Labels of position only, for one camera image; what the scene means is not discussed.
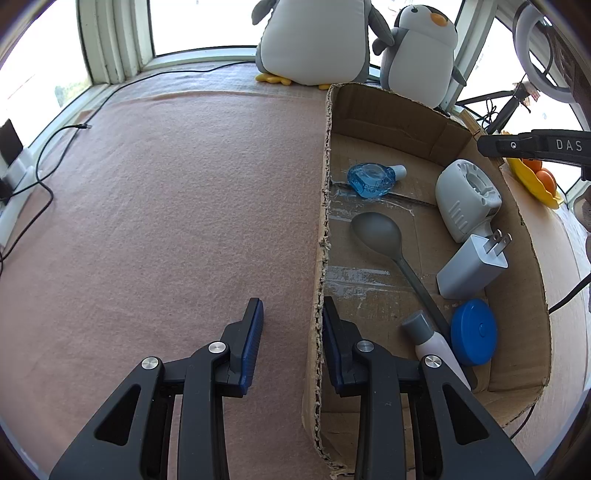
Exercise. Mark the white ribbed plastic device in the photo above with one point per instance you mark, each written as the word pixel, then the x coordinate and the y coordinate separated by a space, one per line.
pixel 455 198

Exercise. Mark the clear blue small bottle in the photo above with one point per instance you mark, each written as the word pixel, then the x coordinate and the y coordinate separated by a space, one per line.
pixel 369 180

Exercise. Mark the small black power adapter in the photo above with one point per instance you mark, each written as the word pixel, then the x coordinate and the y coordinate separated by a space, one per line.
pixel 5 190

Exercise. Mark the grey plastic spoon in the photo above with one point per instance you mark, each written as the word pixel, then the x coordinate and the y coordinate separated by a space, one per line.
pixel 376 233

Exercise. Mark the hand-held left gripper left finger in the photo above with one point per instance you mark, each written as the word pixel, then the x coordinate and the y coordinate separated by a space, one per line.
pixel 254 341

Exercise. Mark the large grey penguin plush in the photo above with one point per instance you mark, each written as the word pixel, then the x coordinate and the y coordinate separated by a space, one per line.
pixel 314 41

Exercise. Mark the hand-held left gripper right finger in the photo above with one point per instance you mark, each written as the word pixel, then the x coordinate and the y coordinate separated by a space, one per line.
pixel 328 346

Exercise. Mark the white power strip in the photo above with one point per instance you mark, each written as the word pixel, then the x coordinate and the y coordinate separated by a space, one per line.
pixel 16 184

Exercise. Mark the black tripod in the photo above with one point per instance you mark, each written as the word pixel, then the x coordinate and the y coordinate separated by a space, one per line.
pixel 505 110

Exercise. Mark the large black power adapter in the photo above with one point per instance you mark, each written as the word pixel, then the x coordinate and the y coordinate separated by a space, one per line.
pixel 10 141

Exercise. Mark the white bottle with grey cap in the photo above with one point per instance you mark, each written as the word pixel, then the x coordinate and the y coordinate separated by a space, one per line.
pixel 434 346

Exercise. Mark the pink felt blanket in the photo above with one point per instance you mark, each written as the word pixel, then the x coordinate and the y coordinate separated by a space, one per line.
pixel 161 207

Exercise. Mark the cardboard box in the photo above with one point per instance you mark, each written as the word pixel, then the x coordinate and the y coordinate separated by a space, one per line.
pixel 378 286

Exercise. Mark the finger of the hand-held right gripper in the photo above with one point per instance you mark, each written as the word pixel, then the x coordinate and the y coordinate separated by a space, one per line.
pixel 531 145

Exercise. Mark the orange fruit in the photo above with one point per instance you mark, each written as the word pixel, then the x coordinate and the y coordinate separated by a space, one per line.
pixel 547 180
pixel 533 164

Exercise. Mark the white window frame post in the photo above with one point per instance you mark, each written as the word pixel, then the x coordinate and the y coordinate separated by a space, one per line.
pixel 115 41

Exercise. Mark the white wall charger plug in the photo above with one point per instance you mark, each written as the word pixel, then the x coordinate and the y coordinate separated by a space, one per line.
pixel 466 270

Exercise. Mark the yellow flower-shaped bowl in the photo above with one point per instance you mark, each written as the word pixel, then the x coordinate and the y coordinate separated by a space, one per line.
pixel 531 182

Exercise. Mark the small grey penguin plush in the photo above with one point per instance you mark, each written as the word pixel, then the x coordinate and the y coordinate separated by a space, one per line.
pixel 415 60

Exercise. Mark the blue round lid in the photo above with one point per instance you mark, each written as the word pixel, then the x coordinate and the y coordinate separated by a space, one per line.
pixel 473 332

